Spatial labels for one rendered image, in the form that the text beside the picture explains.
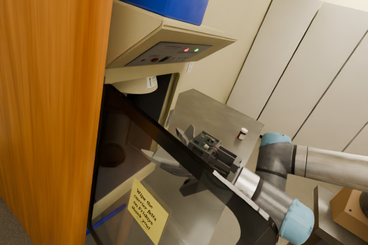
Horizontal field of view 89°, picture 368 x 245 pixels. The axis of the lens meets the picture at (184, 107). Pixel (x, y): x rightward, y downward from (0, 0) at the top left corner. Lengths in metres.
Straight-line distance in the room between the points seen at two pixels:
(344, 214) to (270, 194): 0.71
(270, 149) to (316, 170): 0.10
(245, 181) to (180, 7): 0.33
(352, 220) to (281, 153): 0.65
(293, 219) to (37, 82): 0.46
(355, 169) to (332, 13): 2.92
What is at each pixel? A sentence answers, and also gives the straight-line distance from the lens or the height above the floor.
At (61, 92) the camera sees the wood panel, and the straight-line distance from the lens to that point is 0.25.
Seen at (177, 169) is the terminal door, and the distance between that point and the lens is 0.23.
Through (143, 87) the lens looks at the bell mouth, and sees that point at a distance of 0.48.
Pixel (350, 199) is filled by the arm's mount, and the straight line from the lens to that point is 1.12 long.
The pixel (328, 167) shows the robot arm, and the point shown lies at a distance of 0.53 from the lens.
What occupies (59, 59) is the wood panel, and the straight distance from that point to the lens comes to 0.24.
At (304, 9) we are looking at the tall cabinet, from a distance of 3.35.
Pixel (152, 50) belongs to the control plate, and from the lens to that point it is 0.30.
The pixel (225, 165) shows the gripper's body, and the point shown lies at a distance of 0.42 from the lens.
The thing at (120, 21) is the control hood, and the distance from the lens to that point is 0.28.
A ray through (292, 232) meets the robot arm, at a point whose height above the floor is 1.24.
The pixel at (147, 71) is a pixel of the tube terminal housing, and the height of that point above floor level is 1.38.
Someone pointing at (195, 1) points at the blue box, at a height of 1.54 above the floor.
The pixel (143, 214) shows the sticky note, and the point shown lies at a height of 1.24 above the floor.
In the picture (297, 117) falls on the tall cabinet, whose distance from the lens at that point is 3.44.
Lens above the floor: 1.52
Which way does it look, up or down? 25 degrees down
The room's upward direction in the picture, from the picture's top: 19 degrees clockwise
